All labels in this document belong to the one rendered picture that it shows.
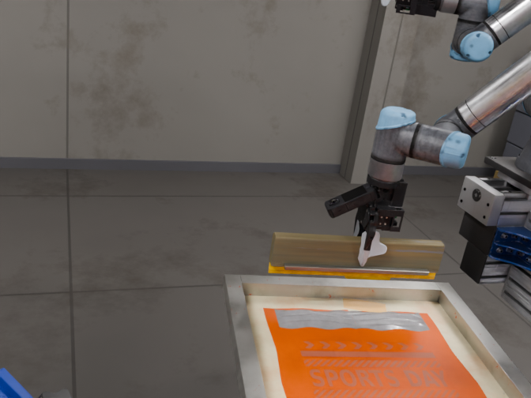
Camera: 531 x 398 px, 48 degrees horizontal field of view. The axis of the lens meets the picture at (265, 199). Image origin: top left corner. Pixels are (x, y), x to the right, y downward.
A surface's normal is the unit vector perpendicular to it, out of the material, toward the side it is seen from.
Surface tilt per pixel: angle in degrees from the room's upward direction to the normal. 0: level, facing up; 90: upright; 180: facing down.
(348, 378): 0
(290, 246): 90
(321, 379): 0
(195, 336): 0
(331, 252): 90
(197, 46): 90
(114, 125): 90
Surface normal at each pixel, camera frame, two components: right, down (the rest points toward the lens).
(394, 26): 0.29, 0.41
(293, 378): 0.14, -0.91
